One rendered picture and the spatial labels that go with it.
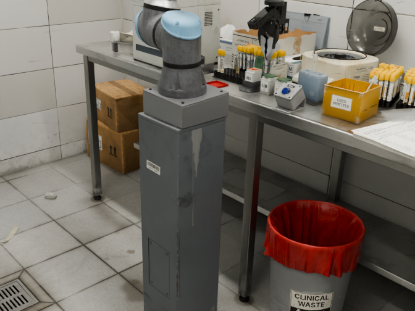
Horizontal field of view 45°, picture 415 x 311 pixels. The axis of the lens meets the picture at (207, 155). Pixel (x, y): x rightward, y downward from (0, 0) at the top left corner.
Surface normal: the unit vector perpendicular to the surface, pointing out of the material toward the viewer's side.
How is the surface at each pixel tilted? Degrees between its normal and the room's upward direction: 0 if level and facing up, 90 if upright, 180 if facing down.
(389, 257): 0
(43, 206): 0
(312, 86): 90
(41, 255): 0
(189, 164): 90
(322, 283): 93
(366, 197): 90
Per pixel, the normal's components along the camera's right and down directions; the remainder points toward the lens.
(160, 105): -0.73, 0.25
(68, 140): 0.68, 0.31
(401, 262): 0.03, -0.91
